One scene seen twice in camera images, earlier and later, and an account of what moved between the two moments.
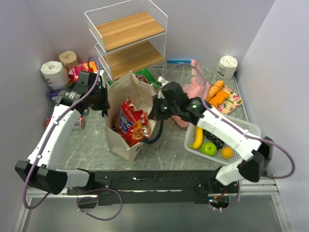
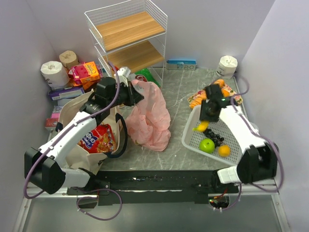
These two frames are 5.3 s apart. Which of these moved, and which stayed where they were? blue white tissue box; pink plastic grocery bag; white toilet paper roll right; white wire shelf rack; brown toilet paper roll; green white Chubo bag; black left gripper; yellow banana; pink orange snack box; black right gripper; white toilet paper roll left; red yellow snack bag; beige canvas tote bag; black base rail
Moved: pink plastic grocery bag; black left gripper; black right gripper; beige canvas tote bag; red yellow snack bag; yellow banana
Stayed: green white Chubo bag; brown toilet paper roll; white toilet paper roll right; black base rail; pink orange snack box; white toilet paper roll left; blue white tissue box; white wire shelf rack
